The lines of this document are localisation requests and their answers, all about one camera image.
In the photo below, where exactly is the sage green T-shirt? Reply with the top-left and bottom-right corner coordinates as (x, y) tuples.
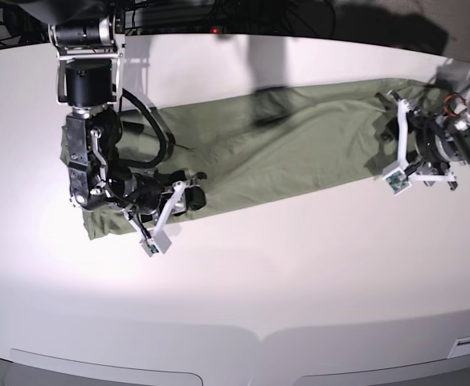
(59, 78), (460, 241)

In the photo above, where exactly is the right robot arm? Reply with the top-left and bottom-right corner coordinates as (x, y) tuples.
(17, 1), (206, 257)

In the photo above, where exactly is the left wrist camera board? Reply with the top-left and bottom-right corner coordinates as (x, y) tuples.
(382, 168), (412, 196)

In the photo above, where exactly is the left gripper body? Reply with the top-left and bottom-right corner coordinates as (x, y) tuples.
(382, 90), (458, 191)

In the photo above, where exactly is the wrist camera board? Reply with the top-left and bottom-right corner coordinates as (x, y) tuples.
(382, 168), (412, 196)
(140, 234), (172, 257)

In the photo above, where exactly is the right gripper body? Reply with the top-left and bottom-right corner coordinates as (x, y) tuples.
(116, 168), (206, 239)

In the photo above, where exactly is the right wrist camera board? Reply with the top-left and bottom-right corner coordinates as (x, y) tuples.
(140, 234), (172, 257)

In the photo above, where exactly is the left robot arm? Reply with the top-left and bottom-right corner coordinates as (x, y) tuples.
(382, 79), (470, 195)

